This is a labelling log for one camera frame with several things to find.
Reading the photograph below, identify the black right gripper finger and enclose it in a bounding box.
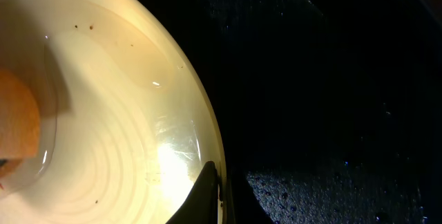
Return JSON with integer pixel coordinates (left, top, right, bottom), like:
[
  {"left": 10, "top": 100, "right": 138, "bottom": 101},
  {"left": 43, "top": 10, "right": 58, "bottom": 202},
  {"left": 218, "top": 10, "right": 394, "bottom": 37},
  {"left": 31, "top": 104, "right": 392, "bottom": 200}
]
[{"left": 166, "top": 161, "right": 218, "bottom": 224}]

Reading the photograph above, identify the yellow green scrub sponge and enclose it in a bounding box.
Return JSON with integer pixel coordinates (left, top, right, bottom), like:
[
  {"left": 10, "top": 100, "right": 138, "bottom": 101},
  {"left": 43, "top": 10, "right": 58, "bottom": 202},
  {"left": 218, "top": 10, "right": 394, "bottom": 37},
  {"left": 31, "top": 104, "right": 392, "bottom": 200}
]
[{"left": 1, "top": 68, "right": 41, "bottom": 193}]

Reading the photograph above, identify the yellow plate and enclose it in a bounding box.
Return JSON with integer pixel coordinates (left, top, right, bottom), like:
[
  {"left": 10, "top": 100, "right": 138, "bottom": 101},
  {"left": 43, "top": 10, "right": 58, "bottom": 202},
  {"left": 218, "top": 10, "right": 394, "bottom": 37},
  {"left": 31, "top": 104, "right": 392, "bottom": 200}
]
[{"left": 1, "top": 0, "right": 227, "bottom": 223}]

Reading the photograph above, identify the black round tray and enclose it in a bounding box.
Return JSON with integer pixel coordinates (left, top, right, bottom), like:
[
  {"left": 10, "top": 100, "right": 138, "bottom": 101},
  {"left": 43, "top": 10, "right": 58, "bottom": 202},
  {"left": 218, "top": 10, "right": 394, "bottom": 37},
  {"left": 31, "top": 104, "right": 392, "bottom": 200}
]
[{"left": 138, "top": 0, "right": 441, "bottom": 223}]

